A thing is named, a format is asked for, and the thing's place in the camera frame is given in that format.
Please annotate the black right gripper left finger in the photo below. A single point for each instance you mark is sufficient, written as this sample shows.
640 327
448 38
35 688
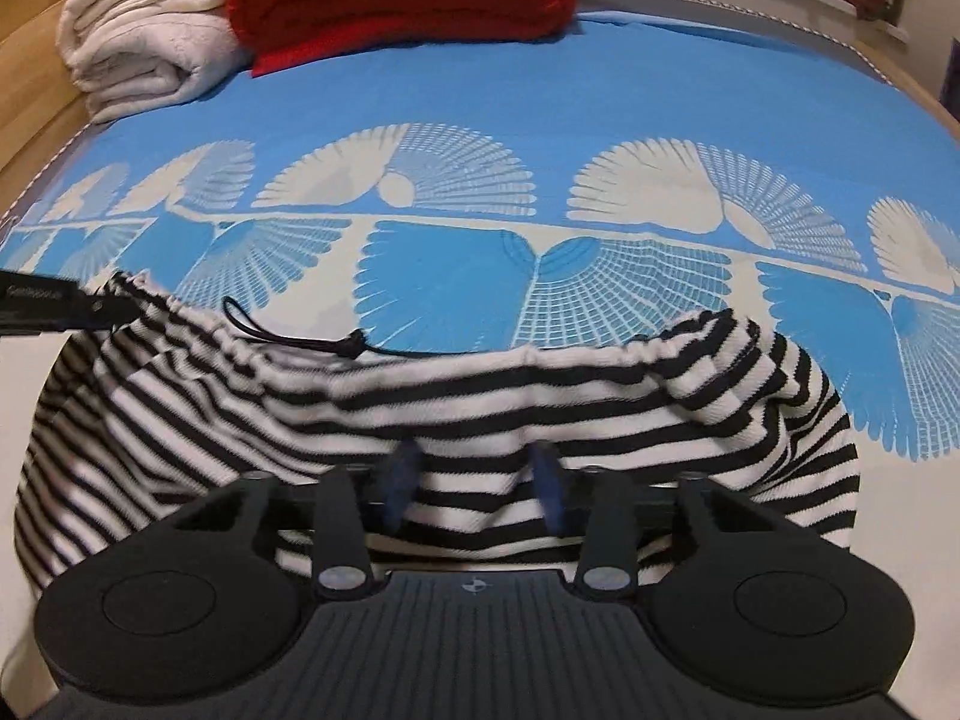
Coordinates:
341 567

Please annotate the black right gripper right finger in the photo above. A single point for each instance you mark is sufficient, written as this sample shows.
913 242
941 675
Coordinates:
605 502

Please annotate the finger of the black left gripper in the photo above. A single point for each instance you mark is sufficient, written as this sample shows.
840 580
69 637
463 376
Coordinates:
33 305

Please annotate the black white striped garment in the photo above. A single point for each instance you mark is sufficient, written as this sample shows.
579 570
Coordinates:
139 420

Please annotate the folded cream white blanket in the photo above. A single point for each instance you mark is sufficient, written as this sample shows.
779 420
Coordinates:
128 56

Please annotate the blue white patterned bedsheet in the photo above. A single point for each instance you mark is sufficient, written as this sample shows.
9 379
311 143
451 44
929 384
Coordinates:
580 191

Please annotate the grey striped mattress edge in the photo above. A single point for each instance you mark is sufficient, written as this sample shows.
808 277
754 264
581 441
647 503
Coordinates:
823 26

